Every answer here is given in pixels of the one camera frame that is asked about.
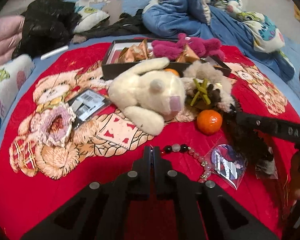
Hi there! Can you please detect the pink quilted comforter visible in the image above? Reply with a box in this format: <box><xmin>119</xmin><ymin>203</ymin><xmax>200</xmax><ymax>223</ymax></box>
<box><xmin>0</xmin><ymin>15</ymin><xmax>25</xmax><ymax>65</ymax></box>

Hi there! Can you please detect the tangerine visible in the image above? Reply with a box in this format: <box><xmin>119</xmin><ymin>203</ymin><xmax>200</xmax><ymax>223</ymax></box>
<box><xmin>196</xmin><ymin>109</ymin><xmax>223</xmax><ymax>135</ymax></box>
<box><xmin>164</xmin><ymin>68</ymin><xmax>180</xmax><ymax>77</ymax></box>

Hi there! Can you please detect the orange snack packet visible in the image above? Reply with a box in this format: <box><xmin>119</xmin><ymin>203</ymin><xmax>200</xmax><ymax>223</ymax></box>
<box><xmin>117</xmin><ymin>39</ymin><xmax>153</xmax><ymax>63</ymax></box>

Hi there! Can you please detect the blue monster print duvet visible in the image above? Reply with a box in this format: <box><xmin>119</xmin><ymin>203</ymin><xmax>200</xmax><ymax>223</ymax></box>
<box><xmin>142</xmin><ymin>0</ymin><xmax>295</xmax><ymax>82</ymax></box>

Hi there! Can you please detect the dark fuzzy hair claw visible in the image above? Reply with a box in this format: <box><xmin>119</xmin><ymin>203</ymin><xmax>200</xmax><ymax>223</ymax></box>
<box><xmin>223</xmin><ymin>97</ymin><xmax>274</xmax><ymax>165</ymax></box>

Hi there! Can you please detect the white monster scream pillow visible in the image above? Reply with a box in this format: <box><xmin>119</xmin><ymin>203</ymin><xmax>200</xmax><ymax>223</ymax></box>
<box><xmin>0</xmin><ymin>54</ymin><xmax>35</xmax><ymax>137</ymax></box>

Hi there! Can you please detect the black packaged card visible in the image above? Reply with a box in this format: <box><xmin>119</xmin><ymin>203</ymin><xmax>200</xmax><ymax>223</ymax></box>
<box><xmin>67</xmin><ymin>88</ymin><xmax>111</xmax><ymax>130</ymax></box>

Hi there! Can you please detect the pink crochet scrunchie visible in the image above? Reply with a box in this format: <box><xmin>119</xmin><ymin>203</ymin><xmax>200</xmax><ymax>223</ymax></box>
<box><xmin>38</xmin><ymin>103</ymin><xmax>76</xmax><ymax>147</ymax></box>

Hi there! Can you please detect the cream plush rabbit toy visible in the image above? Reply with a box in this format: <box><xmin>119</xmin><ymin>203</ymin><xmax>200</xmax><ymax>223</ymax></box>
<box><xmin>108</xmin><ymin>57</ymin><xmax>186</xmax><ymax>136</ymax></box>

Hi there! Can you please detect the black shallow box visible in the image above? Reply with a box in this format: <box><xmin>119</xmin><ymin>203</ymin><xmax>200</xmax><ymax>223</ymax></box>
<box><xmin>102</xmin><ymin>38</ymin><xmax>231</xmax><ymax>80</ymax></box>

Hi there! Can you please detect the round badge in sleeve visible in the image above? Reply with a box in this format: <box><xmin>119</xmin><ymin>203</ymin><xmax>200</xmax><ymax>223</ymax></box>
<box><xmin>205</xmin><ymin>144</ymin><xmax>248</xmax><ymax>190</ymax></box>

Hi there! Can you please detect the black puffer jacket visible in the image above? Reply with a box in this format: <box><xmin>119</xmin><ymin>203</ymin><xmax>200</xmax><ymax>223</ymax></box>
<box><xmin>12</xmin><ymin>0</ymin><xmax>81</xmax><ymax>59</ymax></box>

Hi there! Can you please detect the beige fluffy plush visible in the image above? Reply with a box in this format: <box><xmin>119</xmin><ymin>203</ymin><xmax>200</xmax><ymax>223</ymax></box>
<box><xmin>181</xmin><ymin>61</ymin><xmax>235</xmax><ymax>113</ymax></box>

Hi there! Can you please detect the red teddy bear blanket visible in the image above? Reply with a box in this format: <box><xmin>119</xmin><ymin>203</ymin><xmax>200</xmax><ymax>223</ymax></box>
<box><xmin>0</xmin><ymin>42</ymin><xmax>300</xmax><ymax>239</ymax></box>

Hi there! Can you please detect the small monster print pillow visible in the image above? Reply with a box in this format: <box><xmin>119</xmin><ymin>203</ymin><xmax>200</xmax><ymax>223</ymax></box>
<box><xmin>73</xmin><ymin>4</ymin><xmax>110</xmax><ymax>34</ymax></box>

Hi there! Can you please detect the person's hand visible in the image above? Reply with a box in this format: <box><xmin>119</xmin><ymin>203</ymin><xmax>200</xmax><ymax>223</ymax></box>
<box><xmin>289</xmin><ymin>151</ymin><xmax>300</xmax><ymax>205</ymax></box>

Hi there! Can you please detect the dark grey garment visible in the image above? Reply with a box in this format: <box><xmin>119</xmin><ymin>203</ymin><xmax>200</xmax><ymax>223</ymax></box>
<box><xmin>71</xmin><ymin>9</ymin><xmax>151</xmax><ymax>44</ymax></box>

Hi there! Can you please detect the beaded bracelet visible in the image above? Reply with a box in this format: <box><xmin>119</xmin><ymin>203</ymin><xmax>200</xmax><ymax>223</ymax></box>
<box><xmin>160</xmin><ymin>143</ymin><xmax>212</xmax><ymax>183</ymax></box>

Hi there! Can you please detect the magenta plush bear toy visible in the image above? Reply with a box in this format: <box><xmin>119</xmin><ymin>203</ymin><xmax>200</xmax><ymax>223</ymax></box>
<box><xmin>152</xmin><ymin>33</ymin><xmax>225</xmax><ymax>63</ymax></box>

